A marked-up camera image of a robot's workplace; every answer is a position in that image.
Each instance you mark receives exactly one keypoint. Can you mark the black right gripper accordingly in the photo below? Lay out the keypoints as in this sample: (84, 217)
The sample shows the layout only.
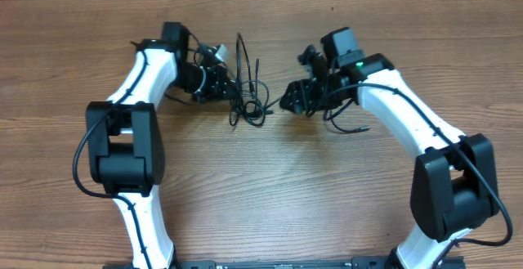
(302, 100)

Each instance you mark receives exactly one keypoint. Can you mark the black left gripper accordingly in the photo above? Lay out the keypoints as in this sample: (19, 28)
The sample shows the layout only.
(218, 79)

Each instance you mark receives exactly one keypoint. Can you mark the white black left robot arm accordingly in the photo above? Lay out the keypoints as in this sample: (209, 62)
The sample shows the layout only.
(124, 142)

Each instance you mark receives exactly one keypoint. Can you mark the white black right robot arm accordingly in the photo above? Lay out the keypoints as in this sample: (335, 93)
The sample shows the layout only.
(454, 187)

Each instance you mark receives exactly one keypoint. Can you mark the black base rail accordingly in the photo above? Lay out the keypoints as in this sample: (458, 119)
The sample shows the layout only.
(354, 263)

